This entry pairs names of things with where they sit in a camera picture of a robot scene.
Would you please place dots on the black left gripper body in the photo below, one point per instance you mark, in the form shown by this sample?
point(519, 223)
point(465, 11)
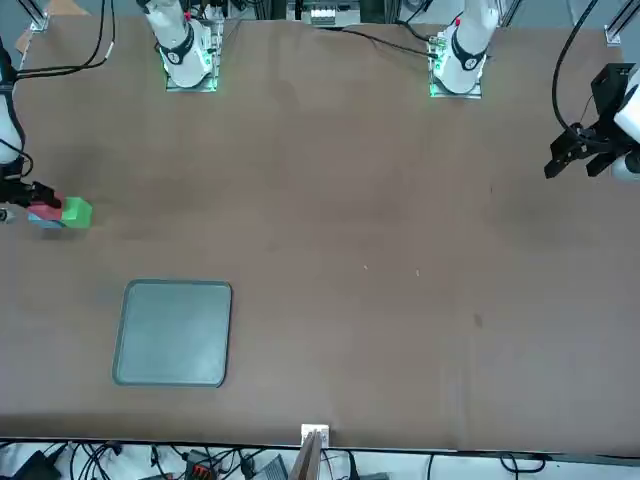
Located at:
point(607, 95)

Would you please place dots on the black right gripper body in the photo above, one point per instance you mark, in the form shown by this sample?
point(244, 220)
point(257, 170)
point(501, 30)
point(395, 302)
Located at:
point(12, 190)

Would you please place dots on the red square foam block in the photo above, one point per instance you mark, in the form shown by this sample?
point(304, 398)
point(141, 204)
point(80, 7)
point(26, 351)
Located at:
point(47, 214)

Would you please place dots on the blue square foam block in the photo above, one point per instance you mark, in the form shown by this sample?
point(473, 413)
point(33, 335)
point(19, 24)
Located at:
point(42, 224)

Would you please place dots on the green square foam block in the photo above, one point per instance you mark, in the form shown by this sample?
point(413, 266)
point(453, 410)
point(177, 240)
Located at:
point(77, 212)

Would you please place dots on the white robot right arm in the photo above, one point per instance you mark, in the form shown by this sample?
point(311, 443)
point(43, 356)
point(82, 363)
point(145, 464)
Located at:
point(182, 55)

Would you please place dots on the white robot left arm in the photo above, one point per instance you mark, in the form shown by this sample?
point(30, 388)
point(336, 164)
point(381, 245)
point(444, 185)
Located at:
point(467, 50)

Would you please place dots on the gray square tray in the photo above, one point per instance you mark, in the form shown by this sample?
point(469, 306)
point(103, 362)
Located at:
point(175, 335)

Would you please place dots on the brown cardboard piece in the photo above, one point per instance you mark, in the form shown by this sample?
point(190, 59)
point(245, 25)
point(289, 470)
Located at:
point(24, 41)

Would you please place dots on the black power adapter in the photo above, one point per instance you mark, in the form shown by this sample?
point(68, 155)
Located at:
point(35, 467)

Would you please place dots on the white power strip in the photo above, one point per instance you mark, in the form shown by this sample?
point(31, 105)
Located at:
point(322, 16)

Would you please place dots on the orange black device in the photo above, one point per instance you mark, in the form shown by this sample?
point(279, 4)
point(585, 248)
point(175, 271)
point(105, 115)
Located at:
point(199, 467)

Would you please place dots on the dark grey power adapter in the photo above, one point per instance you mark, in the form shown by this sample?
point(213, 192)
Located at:
point(274, 469)

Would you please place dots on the aluminium frame post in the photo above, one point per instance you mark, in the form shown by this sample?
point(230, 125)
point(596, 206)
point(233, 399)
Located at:
point(616, 30)
point(39, 20)

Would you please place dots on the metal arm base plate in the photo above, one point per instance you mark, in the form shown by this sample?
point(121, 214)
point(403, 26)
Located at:
point(475, 90)
point(212, 82)

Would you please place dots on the white bracket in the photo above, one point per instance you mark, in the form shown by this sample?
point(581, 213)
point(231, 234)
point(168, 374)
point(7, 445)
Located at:
point(307, 430)

